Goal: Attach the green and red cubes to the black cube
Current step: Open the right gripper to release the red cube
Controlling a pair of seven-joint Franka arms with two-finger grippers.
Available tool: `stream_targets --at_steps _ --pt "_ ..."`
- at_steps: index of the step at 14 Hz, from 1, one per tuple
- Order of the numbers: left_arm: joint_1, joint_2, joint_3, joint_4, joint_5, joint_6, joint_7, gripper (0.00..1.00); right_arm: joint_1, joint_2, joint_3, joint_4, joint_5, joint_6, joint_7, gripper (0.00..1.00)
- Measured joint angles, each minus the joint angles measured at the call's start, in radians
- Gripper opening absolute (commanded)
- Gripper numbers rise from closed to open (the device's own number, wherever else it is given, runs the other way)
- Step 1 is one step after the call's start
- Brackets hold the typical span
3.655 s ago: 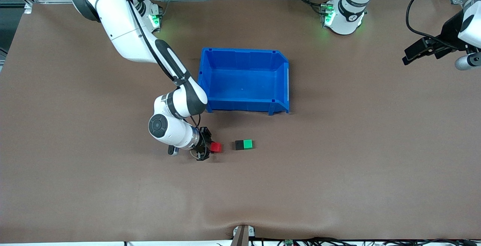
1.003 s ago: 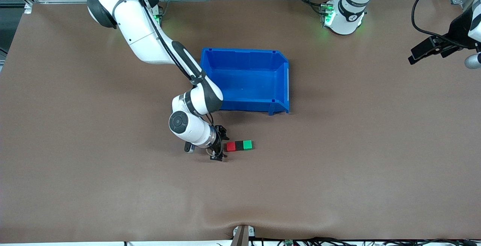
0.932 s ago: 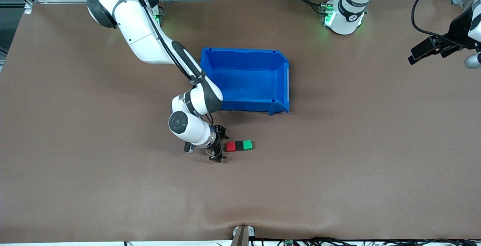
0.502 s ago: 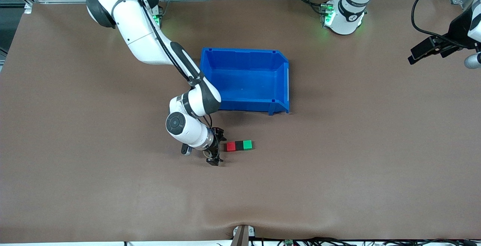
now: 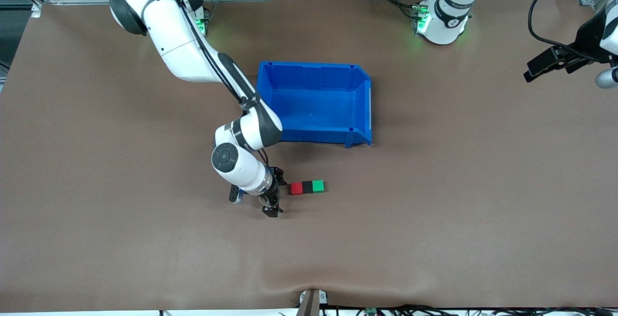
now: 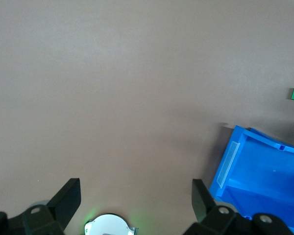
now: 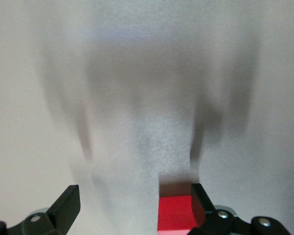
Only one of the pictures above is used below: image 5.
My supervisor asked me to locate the blue plastic storage bin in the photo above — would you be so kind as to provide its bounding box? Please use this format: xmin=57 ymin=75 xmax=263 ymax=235
xmin=256 ymin=61 xmax=373 ymax=149

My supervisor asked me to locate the fabric table cover mat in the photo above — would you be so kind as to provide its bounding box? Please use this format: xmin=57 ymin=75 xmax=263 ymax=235
xmin=0 ymin=0 xmax=618 ymax=313

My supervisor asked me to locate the metal table edge clamp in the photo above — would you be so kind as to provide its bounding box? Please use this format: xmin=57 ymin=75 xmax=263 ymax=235
xmin=298 ymin=288 xmax=329 ymax=316

